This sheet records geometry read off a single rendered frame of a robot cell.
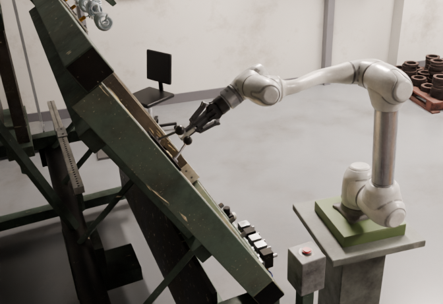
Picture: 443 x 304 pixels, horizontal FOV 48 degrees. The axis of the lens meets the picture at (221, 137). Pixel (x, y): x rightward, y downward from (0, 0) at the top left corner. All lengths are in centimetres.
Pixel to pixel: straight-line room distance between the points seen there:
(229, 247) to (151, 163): 50
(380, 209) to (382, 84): 59
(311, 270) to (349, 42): 481
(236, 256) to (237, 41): 441
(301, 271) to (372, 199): 48
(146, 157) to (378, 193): 117
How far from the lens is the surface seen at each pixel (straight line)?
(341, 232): 252
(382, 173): 231
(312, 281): 223
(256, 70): 200
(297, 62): 644
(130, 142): 153
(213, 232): 181
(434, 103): 593
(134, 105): 244
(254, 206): 410
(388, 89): 207
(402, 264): 368
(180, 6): 583
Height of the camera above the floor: 233
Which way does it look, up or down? 27 degrees down
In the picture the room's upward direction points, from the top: 3 degrees counter-clockwise
